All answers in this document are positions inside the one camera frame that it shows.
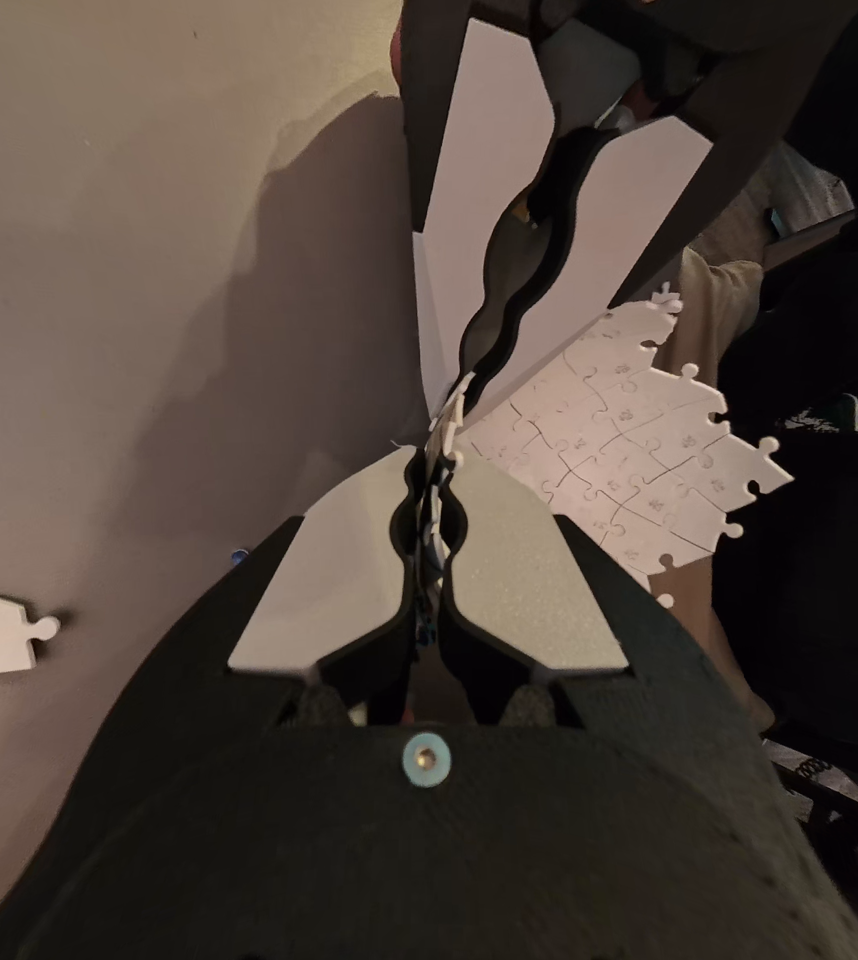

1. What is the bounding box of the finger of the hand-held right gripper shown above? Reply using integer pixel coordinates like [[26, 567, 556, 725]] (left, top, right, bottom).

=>
[[412, 16, 561, 421], [466, 114, 716, 417]]

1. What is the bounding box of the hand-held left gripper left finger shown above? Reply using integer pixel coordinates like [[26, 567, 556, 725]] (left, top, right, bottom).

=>
[[228, 444, 420, 726]]

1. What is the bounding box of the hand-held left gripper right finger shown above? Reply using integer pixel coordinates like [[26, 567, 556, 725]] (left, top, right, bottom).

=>
[[440, 453, 632, 726]]

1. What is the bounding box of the colourful puzzle ball shell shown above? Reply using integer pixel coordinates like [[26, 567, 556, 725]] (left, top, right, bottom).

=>
[[417, 288, 796, 610]]

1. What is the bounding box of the person's dark clothing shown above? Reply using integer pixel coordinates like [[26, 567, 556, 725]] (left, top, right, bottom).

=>
[[714, 247, 858, 751]]

